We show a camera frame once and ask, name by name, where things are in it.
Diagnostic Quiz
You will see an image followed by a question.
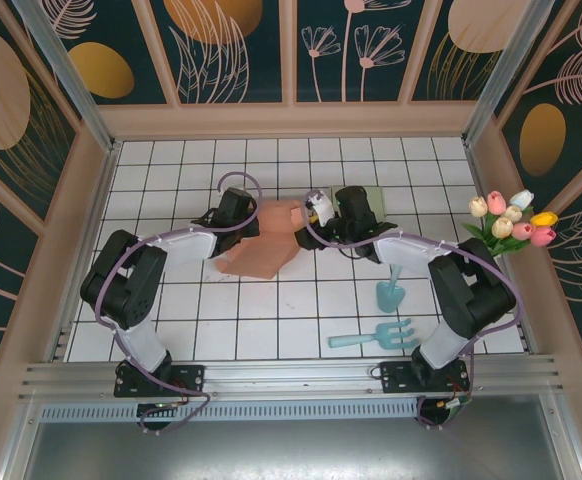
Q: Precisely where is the light green sheet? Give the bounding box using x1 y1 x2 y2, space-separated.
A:
328 185 386 222

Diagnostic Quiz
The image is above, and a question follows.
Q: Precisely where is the pink paper box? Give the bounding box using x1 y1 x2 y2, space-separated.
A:
214 198 313 281

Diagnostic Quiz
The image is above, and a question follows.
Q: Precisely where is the light blue toy trowel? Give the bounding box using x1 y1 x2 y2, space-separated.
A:
374 264 406 315

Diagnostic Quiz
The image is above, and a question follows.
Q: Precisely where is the light blue toy rake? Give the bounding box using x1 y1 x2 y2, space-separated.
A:
327 318 419 351

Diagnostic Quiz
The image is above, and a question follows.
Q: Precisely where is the artificial tulip bouquet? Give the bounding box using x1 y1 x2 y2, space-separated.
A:
461 189 560 259

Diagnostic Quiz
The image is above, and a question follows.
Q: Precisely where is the feather and orange circle panel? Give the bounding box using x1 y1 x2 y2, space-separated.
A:
150 0 292 106

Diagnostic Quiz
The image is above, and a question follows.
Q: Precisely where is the beige oval gold line panel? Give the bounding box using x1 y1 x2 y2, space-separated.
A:
408 0 507 104

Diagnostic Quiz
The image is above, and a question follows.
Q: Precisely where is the pink flower outline wall panel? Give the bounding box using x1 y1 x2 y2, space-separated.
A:
290 0 412 105

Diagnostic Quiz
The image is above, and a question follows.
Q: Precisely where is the aluminium mounting rail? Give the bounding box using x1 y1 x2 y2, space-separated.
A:
18 354 565 401

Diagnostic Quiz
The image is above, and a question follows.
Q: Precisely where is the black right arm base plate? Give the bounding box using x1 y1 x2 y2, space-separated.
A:
379 360 472 394

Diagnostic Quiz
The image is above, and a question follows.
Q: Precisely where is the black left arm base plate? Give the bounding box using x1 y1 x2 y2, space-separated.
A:
114 364 206 399

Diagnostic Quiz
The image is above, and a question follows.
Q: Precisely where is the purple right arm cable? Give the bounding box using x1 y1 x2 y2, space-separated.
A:
303 188 526 430

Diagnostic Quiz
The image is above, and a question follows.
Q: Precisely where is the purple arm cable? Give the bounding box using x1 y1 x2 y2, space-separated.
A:
94 171 265 435
303 188 526 430

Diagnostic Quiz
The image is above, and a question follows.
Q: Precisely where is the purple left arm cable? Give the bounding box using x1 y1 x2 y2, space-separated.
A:
94 171 265 435

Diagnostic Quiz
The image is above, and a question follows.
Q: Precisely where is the gold oval wall panel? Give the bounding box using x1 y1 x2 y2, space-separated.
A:
20 0 180 106

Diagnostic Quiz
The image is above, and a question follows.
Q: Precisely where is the slotted grey cable duct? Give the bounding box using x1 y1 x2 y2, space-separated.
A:
38 403 422 424

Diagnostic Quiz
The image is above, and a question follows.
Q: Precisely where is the orange oval feather wall panel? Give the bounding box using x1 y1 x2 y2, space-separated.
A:
493 0 582 206

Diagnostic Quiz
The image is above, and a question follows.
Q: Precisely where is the aluminium corner post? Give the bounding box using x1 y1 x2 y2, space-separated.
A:
462 0 557 147
10 0 122 154

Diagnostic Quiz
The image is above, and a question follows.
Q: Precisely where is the large beige oval wall panel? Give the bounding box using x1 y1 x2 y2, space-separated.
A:
0 0 80 226

